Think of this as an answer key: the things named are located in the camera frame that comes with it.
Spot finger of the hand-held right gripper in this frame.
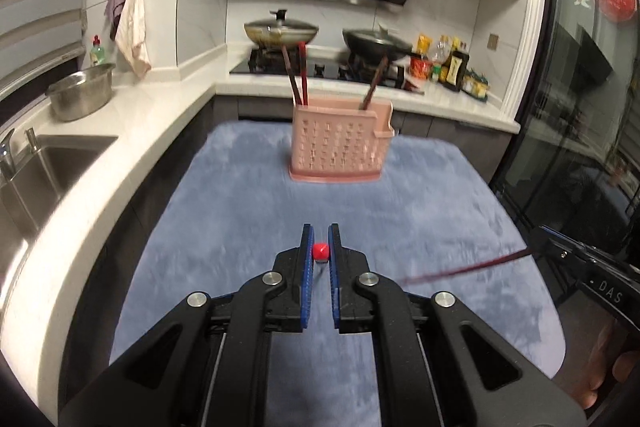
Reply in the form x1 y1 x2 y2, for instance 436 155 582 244
529 227 591 278

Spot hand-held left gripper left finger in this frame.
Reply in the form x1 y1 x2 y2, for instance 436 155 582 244
60 223 316 427

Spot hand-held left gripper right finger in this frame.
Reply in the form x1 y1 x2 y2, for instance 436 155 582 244
327 223 588 427

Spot dark red chopstick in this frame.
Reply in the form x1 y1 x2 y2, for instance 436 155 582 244
280 46 303 106
397 246 532 286
357 57 390 112

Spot pink utensil holder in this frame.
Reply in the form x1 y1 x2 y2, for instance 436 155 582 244
287 103 397 184

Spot person's right hand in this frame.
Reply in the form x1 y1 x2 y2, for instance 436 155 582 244
575 322 640 413

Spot blue plush blanket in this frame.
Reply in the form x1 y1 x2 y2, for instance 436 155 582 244
109 119 568 427

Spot glass sliding door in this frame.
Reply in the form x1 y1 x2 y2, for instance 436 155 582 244
490 0 640 308

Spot seasoning jar set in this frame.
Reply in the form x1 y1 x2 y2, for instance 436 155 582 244
462 69 491 100

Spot red noodle cup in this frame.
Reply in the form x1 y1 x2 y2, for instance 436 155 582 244
409 56 433 80

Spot black gas stove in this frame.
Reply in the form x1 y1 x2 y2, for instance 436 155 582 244
230 47 426 95

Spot white kitchen countertop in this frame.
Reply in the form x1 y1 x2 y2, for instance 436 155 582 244
0 42 521 408

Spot black wok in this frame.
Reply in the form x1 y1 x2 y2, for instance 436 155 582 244
342 32 416 62

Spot steel frying pan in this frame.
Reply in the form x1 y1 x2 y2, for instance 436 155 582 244
244 24 321 48

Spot black wok lid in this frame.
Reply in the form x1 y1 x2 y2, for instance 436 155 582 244
345 24 411 45

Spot glass pan lid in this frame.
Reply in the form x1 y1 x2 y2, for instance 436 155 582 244
245 9 320 35

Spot steel sink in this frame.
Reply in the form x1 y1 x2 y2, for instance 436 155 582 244
0 134 120 233

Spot steel pot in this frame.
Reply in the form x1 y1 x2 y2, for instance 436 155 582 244
46 63 117 122

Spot white cloth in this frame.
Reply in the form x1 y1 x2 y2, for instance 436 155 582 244
116 0 152 80

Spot green dish soap bottle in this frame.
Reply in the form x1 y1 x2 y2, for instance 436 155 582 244
89 35 108 66

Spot chrome faucet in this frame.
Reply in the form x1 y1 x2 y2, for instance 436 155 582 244
0 127 18 182

